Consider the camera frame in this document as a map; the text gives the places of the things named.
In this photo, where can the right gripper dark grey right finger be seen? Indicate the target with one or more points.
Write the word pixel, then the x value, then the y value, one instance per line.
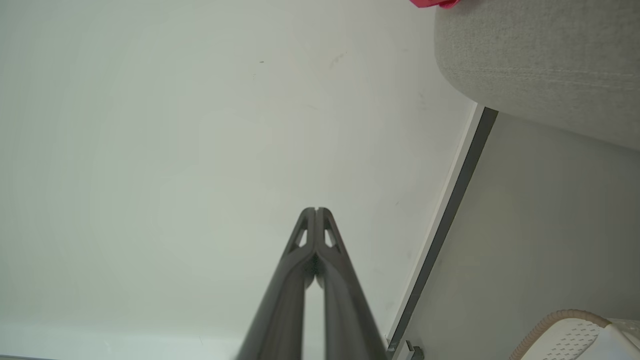
pixel 345 310

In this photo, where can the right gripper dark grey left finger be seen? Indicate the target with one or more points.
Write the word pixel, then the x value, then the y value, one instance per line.
pixel 280 310

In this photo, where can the red and white jersey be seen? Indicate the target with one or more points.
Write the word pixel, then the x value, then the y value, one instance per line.
pixel 434 2

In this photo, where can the white perforated laundry basket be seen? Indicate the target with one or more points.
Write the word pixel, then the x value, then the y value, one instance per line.
pixel 565 341

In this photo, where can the grey fabric sofa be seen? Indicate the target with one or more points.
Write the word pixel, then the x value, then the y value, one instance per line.
pixel 545 55

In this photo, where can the grey metal frame foot bracket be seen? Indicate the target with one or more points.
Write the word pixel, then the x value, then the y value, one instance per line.
pixel 413 353

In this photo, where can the white wall baseboard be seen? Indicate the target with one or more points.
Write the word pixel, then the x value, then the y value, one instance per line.
pixel 460 190

